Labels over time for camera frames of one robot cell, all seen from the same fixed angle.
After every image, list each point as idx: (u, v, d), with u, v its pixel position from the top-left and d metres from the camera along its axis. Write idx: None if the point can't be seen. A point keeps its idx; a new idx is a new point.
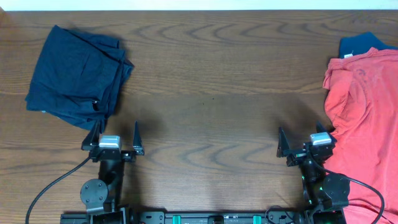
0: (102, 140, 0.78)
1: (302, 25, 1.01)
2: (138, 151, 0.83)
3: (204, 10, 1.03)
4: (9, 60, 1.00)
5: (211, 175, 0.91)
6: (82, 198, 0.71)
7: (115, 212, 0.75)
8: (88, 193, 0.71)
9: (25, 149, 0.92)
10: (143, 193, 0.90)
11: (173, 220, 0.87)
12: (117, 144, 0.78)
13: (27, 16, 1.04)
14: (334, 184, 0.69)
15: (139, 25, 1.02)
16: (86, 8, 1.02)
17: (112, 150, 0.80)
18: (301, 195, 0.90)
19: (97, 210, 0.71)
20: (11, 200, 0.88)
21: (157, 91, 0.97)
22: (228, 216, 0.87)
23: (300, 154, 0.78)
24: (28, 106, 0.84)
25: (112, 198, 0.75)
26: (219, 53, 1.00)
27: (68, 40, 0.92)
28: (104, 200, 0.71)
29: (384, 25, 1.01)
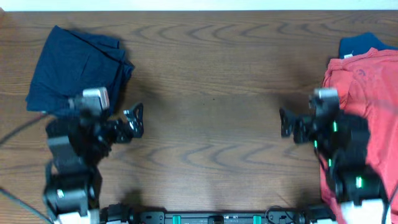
0: (84, 94, 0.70)
1: (302, 25, 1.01)
2: (132, 125, 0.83)
3: (204, 10, 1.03)
4: (9, 61, 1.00)
5: (211, 175, 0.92)
6: (49, 132, 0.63)
7: (81, 167, 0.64)
8: (54, 124, 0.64)
9: (25, 150, 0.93)
10: (143, 193, 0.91)
11: (173, 220, 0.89)
12: (100, 93, 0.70)
13: (27, 17, 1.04)
14: (347, 120, 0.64)
15: (139, 26, 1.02)
16: (86, 9, 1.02)
17: (92, 101, 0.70)
18: (301, 195, 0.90)
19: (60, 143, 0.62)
20: (13, 200, 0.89)
21: (157, 91, 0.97)
22: (228, 217, 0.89)
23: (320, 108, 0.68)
24: (29, 106, 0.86)
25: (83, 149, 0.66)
26: (219, 53, 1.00)
27: (68, 40, 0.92)
28: (75, 136, 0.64)
29: (384, 25, 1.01)
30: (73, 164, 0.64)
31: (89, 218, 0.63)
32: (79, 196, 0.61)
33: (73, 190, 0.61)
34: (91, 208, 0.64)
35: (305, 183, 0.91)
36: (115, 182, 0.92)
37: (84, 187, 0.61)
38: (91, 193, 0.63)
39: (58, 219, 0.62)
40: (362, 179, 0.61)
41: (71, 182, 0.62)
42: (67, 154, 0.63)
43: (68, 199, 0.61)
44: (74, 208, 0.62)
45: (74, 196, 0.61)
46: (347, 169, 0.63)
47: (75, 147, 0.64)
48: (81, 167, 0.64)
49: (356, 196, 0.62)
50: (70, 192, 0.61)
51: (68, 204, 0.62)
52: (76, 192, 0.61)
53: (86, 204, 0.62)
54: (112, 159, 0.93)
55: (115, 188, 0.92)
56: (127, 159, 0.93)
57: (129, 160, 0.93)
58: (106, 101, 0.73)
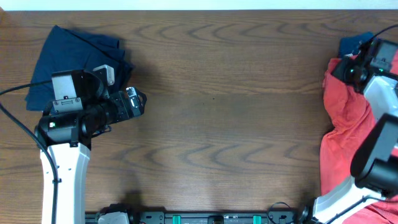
0: (96, 69, 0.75)
1: (303, 25, 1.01)
2: (133, 99, 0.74)
3: (204, 9, 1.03)
4: (9, 60, 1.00)
5: (211, 175, 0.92)
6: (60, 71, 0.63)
7: (74, 113, 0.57)
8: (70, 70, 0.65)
9: (25, 149, 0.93)
10: (143, 193, 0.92)
11: (173, 220, 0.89)
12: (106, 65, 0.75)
13: (27, 16, 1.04)
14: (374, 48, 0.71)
15: (139, 25, 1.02)
16: (86, 8, 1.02)
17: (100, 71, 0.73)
18: (300, 195, 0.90)
19: (62, 79, 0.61)
20: (13, 200, 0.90)
21: (157, 91, 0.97)
22: (228, 217, 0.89)
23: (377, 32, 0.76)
24: (30, 105, 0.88)
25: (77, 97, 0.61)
26: (219, 53, 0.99)
27: (68, 40, 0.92)
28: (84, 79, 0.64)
29: (384, 25, 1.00)
30: (70, 102, 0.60)
31: (79, 149, 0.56)
32: (70, 129, 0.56)
33: (66, 122, 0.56)
34: (82, 141, 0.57)
35: (306, 183, 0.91)
36: (115, 181, 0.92)
37: (75, 120, 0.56)
38: (83, 130, 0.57)
39: (48, 149, 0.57)
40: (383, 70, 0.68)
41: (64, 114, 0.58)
42: (69, 89, 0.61)
43: (58, 130, 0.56)
44: (64, 140, 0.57)
45: (66, 129, 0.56)
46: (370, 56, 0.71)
47: (81, 85, 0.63)
48: (77, 107, 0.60)
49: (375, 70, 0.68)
50: (62, 124, 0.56)
51: (59, 135, 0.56)
52: (68, 126, 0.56)
53: (75, 136, 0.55)
54: (112, 158, 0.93)
55: (115, 188, 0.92)
56: (126, 159, 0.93)
57: (129, 160, 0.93)
58: (111, 74, 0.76)
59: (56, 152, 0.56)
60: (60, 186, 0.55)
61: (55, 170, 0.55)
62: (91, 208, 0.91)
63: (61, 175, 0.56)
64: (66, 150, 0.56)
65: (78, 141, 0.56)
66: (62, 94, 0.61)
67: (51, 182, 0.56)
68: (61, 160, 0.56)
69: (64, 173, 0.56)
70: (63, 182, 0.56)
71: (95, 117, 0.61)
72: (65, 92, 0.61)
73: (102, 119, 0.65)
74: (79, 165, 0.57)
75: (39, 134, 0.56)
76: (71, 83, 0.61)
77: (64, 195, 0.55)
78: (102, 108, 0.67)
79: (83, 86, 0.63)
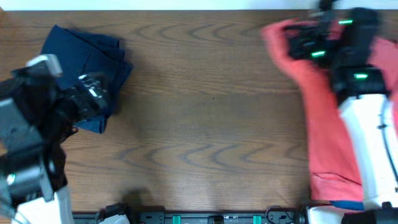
0: (29, 64, 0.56)
1: None
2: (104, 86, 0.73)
3: (204, 9, 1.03)
4: (9, 60, 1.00)
5: (211, 175, 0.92)
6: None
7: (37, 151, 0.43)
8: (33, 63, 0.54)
9: None
10: (143, 193, 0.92)
11: (173, 220, 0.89)
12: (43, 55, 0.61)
13: (27, 16, 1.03)
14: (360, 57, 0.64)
15: (139, 25, 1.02)
16: (86, 7, 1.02)
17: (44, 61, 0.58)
18: (301, 195, 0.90)
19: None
20: None
21: (157, 91, 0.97)
22: (228, 217, 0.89)
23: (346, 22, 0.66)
24: None
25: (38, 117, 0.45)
26: (219, 53, 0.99)
27: (68, 40, 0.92)
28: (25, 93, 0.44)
29: None
30: (25, 137, 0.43)
31: (58, 200, 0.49)
32: (35, 175, 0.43)
33: (24, 168, 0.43)
34: (53, 185, 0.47)
35: (305, 183, 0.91)
36: (115, 182, 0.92)
37: (40, 162, 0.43)
38: (51, 168, 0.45)
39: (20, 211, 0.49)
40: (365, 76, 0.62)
41: (23, 157, 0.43)
42: (14, 117, 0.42)
43: (25, 182, 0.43)
44: (28, 191, 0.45)
45: (29, 176, 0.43)
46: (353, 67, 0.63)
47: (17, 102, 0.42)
48: (35, 141, 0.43)
49: (356, 88, 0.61)
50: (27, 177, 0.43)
51: (20, 190, 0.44)
52: (31, 170, 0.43)
53: (48, 180, 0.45)
54: (112, 158, 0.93)
55: (115, 188, 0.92)
56: (126, 159, 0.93)
57: (129, 160, 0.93)
58: (55, 66, 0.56)
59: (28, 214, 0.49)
60: None
61: None
62: (91, 208, 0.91)
63: None
64: (42, 207, 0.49)
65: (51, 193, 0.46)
66: (7, 127, 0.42)
67: None
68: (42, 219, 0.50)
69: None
70: None
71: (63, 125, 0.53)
72: (11, 124, 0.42)
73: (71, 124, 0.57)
74: (62, 215, 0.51)
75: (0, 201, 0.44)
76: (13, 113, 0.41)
77: None
78: (76, 101, 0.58)
79: (28, 99, 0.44)
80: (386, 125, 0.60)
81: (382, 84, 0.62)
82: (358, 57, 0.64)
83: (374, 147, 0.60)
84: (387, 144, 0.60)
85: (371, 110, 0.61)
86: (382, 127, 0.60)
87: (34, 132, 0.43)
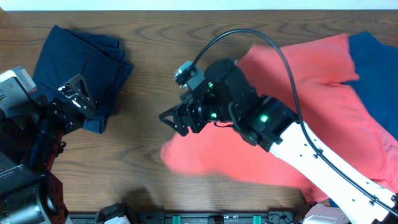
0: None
1: (303, 25, 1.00)
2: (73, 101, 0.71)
3: (204, 10, 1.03)
4: (8, 60, 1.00)
5: (211, 175, 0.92)
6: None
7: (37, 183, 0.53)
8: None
9: None
10: (143, 193, 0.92)
11: (174, 220, 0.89)
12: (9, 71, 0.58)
13: (27, 16, 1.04)
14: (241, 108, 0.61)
15: (139, 25, 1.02)
16: (86, 7, 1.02)
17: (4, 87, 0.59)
18: (300, 195, 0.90)
19: None
20: None
21: (157, 91, 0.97)
22: (228, 216, 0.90)
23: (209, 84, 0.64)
24: None
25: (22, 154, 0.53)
26: (219, 53, 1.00)
27: (68, 40, 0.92)
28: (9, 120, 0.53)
29: (384, 25, 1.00)
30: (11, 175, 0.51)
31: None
32: (33, 212, 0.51)
33: (24, 206, 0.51)
34: (56, 213, 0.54)
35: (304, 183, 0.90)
36: (115, 182, 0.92)
37: (38, 202, 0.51)
38: (50, 205, 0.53)
39: None
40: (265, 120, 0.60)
41: (20, 200, 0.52)
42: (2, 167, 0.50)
43: (23, 221, 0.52)
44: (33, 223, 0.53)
45: (27, 214, 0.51)
46: (249, 116, 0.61)
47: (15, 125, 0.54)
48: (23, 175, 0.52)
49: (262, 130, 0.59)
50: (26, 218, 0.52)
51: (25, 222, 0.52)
52: (28, 208, 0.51)
53: (47, 219, 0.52)
54: (112, 158, 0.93)
55: (115, 188, 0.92)
56: (126, 159, 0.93)
57: (129, 160, 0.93)
58: (27, 81, 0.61)
59: None
60: None
61: None
62: (91, 208, 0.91)
63: None
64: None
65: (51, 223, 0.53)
66: None
67: None
68: None
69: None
70: None
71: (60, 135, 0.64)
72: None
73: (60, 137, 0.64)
74: None
75: None
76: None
77: None
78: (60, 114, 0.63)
79: (10, 138, 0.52)
80: (322, 149, 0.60)
81: (284, 111, 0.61)
82: (244, 107, 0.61)
83: (321, 176, 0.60)
84: (337, 165, 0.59)
85: (296, 142, 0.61)
86: (318, 155, 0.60)
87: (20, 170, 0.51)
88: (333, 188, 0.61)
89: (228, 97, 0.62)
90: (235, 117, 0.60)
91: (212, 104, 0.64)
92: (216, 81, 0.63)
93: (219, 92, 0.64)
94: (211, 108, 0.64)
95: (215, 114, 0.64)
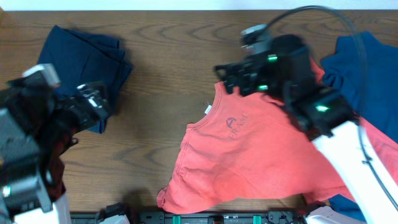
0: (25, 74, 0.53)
1: (303, 25, 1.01)
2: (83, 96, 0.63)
3: (204, 10, 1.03)
4: (9, 60, 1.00)
5: None
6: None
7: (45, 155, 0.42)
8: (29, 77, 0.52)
9: None
10: (143, 193, 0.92)
11: (173, 220, 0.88)
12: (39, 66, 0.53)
13: (27, 16, 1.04)
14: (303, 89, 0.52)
15: (139, 25, 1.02)
16: (86, 8, 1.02)
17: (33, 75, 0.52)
18: (300, 195, 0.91)
19: None
20: None
21: (157, 91, 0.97)
22: (228, 217, 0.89)
23: (270, 56, 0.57)
24: None
25: (32, 129, 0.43)
26: (219, 53, 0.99)
27: (68, 40, 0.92)
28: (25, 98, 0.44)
29: (383, 25, 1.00)
30: (20, 144, 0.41)
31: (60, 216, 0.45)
32: (32, 185, 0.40)
33: (22, 177, 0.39)
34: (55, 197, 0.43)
35: (305, 187, 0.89)
36: (115, 182, 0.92)
37: (38, 172, 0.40)
38: (48, 179, 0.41)
39: None
40: (324, 110, 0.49)
41: (17, 168, 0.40)
42: (8, 129, 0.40)
43: (23, 193, 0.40)
44: (29, 200, 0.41)
45: (27, 186, 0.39)
46: (303, 99, 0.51)
47: (30, 106, 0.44)
48: (33, 149, 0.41)
49: (316, 119, 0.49)
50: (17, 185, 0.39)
51: (19, 200, 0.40)
52: (27, 179, 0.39)
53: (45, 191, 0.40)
54: (112, 158, 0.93)
55: (115, 188, 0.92)
56: (126, 159, 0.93)
57: (129, 160, 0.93)
58: (53, 75, 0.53)
59: None
60: None
61: None
62: (90, 208, 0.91)
63: None
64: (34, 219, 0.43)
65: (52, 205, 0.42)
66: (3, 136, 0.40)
67: None
68: None
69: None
70: None
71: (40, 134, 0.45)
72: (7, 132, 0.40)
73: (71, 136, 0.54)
74: None
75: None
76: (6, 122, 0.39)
77: None
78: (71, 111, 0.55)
79: (24, 109, 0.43)
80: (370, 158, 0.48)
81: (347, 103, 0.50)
82: (302, 89, 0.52)
83: (363, 186, 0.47)
84: (382, 177, 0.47)
85: (347, 143, 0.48)
86: (367, 162, 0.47)
87: (30, 142, 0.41)
88: (376, 208, 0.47)
89: (290, 74, 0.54)
90: (290, 93, 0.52)
91: (268, 77, 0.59)
92: (281, 56, 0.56)
93: (278, 68, 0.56)
94: (265, 78, 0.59)
95: (265, 86, 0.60)
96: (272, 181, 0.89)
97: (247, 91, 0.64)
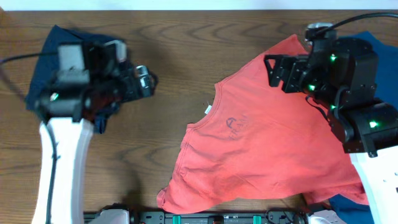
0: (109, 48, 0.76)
1: (303, 25, 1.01)
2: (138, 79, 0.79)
3: (204, 9, 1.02)
4: (9, 61, 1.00)
5: None
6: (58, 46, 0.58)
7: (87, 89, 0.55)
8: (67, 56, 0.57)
9: (25, 149, 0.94)
10: (143, 194, 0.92)
11: (173, 220, 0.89)
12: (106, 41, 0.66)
13: (27, 16, 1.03)
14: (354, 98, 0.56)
15: (139, 25, 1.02)
16: (86, 8, 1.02)
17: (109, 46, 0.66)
18: (300, 195, 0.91)
19: (69, 50, 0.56)
20: (13, 200, 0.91)
21: (157, 91, 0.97)
22: (228, 217, 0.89)
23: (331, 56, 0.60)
24: (29, 106, 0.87)
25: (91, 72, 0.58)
26: (219, 53, 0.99)
27: (69, 40, 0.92)
28: (92, 49, 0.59)
29: (383, 25, 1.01)
30: (76, 73, 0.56)
31: (81, 127, 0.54)
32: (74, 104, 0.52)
33: (68, 96, 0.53)
34: (85, 117, 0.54)
35: (306, 188, 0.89)
36: (115, 182, 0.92)
37: (79, 94, 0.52)
38: (87, 104, 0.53)
39: (47, 124, 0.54)
40: (375, 125, 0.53)
41: (67, 88, 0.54)
42: (75, 60, 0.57)
43: (61, 111, 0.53)
44: (66, 114, 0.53)
45: (68, 103, 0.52)
46: (356, 108, 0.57)
47: (103, 59, 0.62)
48: (83, 80, 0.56)
49: (370, 138, 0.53)
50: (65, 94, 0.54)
51: (59, 109, 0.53)
52: (71, 99, 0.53)
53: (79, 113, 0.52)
54: (112, 158, 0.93)
55: (115, 188, 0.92)
56: (126, 159, 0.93)
57: (129, 160, 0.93)
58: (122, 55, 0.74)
59: (55, 128, 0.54)
60: (59, 164, 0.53)
61: (54, 146, 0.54)
62: (91, 208, 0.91)
63: (61, 152, 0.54)
64: (69, 128, 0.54)
65: (81, 118, 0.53)
66: (68, 65, 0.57)
67: (50, 158, 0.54)
68: (61, 136, 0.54)
69: (64, 149, 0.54)
70: (62, 158, 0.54)
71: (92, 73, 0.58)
72: (73, 61, 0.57)
73: (111, 95, 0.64)
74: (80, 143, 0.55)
75: (38, 107, 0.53)
76: (78, 55, 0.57)
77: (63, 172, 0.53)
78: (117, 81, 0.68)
79: (92, 58, 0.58)
80: None
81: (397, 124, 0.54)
82: (355, 99, 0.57)
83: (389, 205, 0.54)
84: None
85: (387, 167, 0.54)
86: None
87: (85, 73, 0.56)
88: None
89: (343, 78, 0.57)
90: (342, 99, 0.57)
91: (319, 78, 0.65)
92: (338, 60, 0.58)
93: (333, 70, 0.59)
94: (315, 79, 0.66)
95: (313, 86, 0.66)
96: (271, 182, 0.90)
97: (293, 86, 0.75)
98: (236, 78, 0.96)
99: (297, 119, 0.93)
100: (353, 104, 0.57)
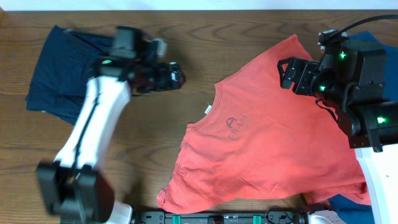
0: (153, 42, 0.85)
1: (303, 25, 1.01)
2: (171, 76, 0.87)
3: (204, 9, 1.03)
4: (9, 61, 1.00)
5: None
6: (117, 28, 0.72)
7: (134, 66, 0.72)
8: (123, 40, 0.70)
9: (25, 149, 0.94)
10: (143, 193, 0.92)
11: (173, 220, 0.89)
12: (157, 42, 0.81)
13: (27, 16, 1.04)
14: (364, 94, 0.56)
15: (139, 26, 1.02)
16: (86, 8, 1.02)
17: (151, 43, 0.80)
18: (300, 195, 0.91)
19: (123, 33, 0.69)
20: (13, 200, 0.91)
21: None
22: (228, 216, 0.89)
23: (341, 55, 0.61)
24: (29, 106, 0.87)
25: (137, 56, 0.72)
26: (219, 53, 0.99)
27: (68, 40, 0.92)
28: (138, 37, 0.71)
29: (382, 25, 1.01)
30: (124, 51, 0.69)
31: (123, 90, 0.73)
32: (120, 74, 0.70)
33: (118, 66, 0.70)
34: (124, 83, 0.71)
35: (305, 187, 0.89)
36: (115, 182, 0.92)
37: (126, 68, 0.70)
38: (130, 76, 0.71)
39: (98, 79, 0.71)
40: (382, 121, 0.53)
41: (115, 60, 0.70)
42: (126, 43, 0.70)
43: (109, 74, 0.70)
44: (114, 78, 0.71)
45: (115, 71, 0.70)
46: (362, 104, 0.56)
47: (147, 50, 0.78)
48: (129, 58, 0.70)
49: (377, 132, 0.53)
50: (120, 58, 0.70)
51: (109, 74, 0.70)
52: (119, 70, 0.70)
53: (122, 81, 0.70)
54: (112, 158, 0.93)
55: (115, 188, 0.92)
56: (126, 159, 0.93)
57: (129, 160, 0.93)
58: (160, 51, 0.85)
59: (104, 83, 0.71)
60: (97, 109, 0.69)
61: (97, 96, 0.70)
62: None
63: (101, 100, 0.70)
64: (111, 86, 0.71)
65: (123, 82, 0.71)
66: (120, 44, 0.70)
67: (91, 102, 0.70)
68: (106, 92, 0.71)
69: (106, 98, 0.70)
70: (101, 105, 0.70)
71: (139, 52, 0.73)
72: (124, 43, 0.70)
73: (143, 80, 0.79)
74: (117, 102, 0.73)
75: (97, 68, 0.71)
76: (128, 39, 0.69)
77: (97, 116, 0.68)
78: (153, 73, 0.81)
79: (139, 46, 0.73)
80: None
81: None
82: (362, 95, 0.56)
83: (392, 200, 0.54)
84: None
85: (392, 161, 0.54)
86: None
87: (132, 53, 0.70)
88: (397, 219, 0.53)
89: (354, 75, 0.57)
90: (350, 95, 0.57)
91: (330, 79, 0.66)
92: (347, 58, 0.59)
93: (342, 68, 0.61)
94: (326, 81, 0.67)
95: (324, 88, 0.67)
96: (271, 182, 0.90)
97: (303, 88, 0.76)
98: (235, 78, 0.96)
99: (296, 119, 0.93)
100: (360, 100, 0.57)
